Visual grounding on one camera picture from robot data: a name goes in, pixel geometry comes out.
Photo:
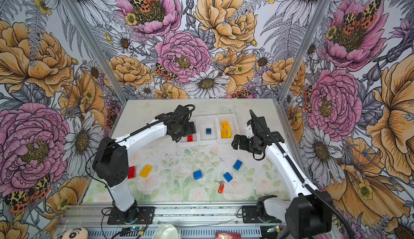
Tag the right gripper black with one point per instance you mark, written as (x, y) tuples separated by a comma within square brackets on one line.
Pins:
[(242, 145)]

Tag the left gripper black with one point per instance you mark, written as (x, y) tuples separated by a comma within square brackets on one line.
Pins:
[(190, 130)]

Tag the white three-compartment bin tray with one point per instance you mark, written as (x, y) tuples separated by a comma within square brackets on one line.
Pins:
[(212, 122)]

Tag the yellow orange lego brick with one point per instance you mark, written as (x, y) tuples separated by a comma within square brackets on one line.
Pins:
[(224, 134)]

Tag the yellow lego brick top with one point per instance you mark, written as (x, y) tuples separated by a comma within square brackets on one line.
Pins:
[(225, 125)]

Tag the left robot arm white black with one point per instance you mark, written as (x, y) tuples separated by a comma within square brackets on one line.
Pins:
[(111, 162)]

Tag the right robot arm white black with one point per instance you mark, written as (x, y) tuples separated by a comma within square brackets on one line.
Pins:
[(308, 212)]

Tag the red box at bottom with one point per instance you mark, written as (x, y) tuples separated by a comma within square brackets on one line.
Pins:
[(226, 235)]

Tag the cartoon face toy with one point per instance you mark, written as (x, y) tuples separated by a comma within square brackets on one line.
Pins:
[(74, 233)]

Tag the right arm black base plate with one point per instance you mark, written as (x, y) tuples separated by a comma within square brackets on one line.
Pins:
[(250, 214)]

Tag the aluminium frame rail front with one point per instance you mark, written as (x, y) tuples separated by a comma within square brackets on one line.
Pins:
[(182, 214)]

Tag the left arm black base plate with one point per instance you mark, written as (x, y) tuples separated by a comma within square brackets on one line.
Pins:
[(133, 216)]

